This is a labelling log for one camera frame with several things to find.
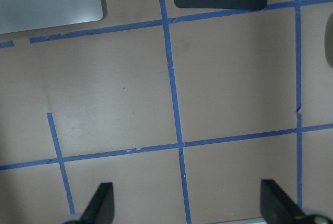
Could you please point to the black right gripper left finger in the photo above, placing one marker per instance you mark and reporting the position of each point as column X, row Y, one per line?
column 101, row 207

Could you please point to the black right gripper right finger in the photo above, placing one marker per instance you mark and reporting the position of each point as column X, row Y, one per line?
column 277, row 207

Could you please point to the white computer mouse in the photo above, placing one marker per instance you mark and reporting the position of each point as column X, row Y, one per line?
column 328, row 40

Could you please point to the silver closed laptop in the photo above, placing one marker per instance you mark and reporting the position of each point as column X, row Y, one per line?
column 23, row 15

